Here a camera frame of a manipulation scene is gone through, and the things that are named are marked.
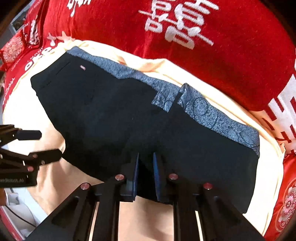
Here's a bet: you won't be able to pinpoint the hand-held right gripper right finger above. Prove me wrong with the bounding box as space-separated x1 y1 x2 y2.
153 152 265 241

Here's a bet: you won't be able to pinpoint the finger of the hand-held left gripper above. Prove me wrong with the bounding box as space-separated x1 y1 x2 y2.
0 125 42 147
0 149 63 173

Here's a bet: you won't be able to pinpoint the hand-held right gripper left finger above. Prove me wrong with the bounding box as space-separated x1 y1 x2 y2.
25 152 139 241

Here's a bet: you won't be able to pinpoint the black pants with blue stripes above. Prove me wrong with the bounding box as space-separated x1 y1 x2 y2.
30 46 261 215

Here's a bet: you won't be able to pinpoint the red cushion with round emblem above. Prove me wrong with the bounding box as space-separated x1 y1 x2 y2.
0 30 30 72
264 153 296 241

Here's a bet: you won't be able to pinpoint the cream cloth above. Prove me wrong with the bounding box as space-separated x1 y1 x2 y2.
2 39 287 241

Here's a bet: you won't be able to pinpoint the red printed blanket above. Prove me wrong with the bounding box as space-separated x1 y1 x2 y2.
0 0 296 158

